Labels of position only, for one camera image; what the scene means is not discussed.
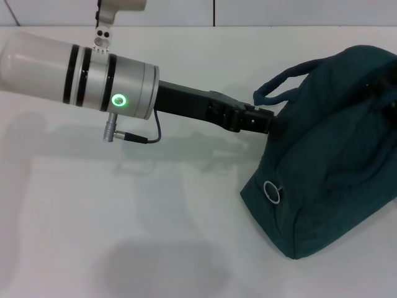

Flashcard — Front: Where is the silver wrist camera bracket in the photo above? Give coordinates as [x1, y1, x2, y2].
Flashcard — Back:
[92, 9, 116, 56]

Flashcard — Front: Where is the dark teal insulated bag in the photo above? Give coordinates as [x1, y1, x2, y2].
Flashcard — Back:
[240, 44, 397, 260]

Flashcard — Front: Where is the left gripper cable with plug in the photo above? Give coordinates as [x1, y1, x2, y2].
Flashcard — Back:
[102, 111, 163, 145]

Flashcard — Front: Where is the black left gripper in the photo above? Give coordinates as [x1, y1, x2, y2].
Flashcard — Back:
[156, 79, 287, 135]

